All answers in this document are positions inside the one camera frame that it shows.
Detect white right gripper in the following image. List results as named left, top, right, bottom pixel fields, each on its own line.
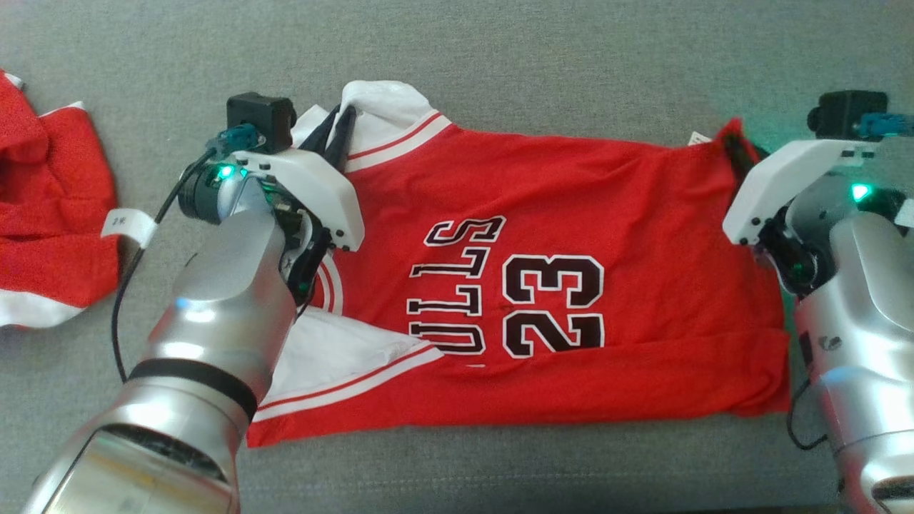
left=723, top=133, right=879, bottom=247

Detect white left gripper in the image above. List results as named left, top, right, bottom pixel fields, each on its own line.
left=232, top=105, right=365, bottom=304

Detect red basketball jersey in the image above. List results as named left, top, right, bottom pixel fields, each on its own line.
left=246, top=80, right=793, bottom=448

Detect red white-striped shorts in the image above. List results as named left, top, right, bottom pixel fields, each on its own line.
left=0, top=69, right=121, bottom=329

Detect grey sofa seat cushion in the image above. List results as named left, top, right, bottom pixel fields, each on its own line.
left=0, top=0, right=914, bottom=514

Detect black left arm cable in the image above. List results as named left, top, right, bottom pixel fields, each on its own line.
left=111, top=123, right=262, bottom=383

